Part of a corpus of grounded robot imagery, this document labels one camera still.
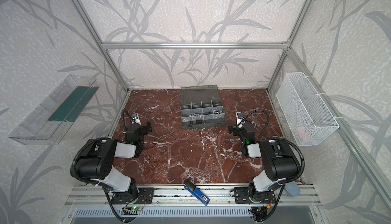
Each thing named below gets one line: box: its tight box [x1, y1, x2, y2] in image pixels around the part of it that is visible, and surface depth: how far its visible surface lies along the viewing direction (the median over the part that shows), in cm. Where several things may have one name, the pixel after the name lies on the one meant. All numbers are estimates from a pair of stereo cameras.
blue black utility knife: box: [183, 179, 211, 206], surface depth 73 cm
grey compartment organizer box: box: [180, 84, 227, 130], surface depth 107 cm
